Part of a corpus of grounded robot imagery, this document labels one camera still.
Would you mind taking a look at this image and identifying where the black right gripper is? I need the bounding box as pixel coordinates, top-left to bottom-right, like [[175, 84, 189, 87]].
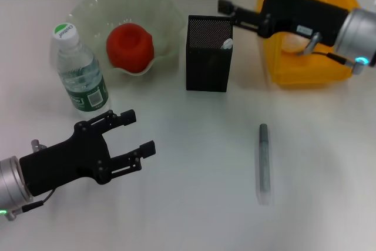
[[217, 0, 351, 48]]

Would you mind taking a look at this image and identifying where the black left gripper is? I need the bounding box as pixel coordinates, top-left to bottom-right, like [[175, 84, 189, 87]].
[[19, 109, 156, 198]]

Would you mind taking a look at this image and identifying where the clear bottle with green label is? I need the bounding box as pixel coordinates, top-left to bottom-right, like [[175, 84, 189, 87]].
[[52, 22, 112, 119]]

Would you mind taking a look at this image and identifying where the red-orange knitted orange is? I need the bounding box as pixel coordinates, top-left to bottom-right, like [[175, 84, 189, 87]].
[[106, 22, 155, 74]]

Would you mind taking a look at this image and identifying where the grey pen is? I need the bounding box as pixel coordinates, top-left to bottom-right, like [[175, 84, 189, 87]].
[[258, 123, 273, 205]]

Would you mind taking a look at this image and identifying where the black mesh pen holder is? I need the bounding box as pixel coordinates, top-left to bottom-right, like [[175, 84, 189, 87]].
[[185, 15, 234, 93]]

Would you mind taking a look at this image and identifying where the pale green glass fruit plate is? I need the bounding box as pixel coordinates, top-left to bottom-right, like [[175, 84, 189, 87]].
[[69, 0, 184, 78]]

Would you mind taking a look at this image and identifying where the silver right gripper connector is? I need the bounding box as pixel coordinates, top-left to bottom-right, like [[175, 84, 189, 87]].
[[296, 32, 324, 56]]

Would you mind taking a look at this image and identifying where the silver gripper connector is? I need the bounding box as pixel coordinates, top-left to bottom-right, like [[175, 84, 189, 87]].
[[31, 139, 48, 153], [296, 32, 324, 56]]

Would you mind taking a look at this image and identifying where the yellow plastic bin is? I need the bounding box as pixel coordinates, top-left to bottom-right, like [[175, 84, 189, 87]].
[[254, 0, 364, 88]]

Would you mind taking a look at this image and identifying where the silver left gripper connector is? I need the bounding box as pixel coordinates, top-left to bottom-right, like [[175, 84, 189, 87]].
[[31, 139, 48, 153]]

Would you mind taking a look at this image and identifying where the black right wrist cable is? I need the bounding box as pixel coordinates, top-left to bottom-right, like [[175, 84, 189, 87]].
[[318, 51, 354, 66]]

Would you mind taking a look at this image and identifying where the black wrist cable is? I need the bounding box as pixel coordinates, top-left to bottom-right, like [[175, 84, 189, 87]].
[[20, 189, 57, 213], [318, 51, 354, 66]]

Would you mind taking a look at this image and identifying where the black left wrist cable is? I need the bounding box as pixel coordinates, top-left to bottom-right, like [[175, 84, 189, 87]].
[[20, 189, 57, 213]]

